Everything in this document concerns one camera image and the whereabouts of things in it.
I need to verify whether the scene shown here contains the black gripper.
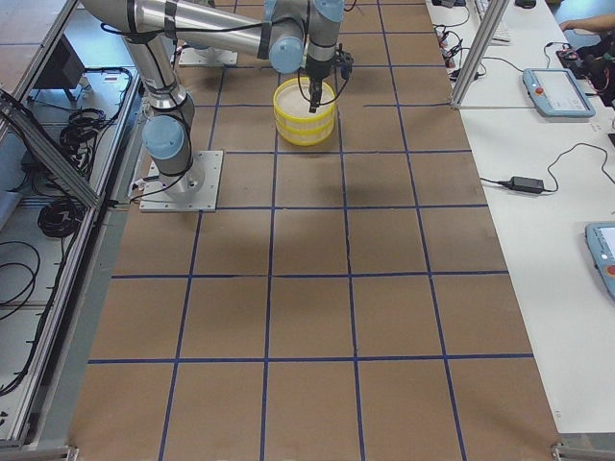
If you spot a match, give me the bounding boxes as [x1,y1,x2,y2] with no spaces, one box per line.
[306,41,335,113]

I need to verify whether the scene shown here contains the yellow steamer layer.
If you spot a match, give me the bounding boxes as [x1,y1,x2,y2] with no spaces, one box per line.
[276,122,334,147]
[273,77,335,133]

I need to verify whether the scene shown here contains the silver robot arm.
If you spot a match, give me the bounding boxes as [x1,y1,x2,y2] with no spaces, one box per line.
[84,1,345,202]

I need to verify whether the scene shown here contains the person's hand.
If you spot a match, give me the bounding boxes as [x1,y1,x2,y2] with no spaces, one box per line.
[559,20,583,32]

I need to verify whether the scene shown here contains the white keyboard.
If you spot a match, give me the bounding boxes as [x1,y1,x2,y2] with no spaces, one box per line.
[474,0,511,45]

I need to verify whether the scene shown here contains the black power adapter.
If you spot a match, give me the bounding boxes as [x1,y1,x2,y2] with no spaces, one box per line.
[508,176,545,194]

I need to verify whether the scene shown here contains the grey teach pendant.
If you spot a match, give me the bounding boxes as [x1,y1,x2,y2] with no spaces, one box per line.
[585,222,615,298]
[522,68,596,118]

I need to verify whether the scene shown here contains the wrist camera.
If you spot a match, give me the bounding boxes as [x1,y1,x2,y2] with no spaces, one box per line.
[334,43,354,81]

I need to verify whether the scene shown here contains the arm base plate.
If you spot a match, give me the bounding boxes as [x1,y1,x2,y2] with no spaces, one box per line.
[139,151,224,212]
[179,47,238,67]

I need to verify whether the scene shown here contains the aluminium frame post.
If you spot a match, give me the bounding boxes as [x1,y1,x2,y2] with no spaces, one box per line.
[450,25,491,109]

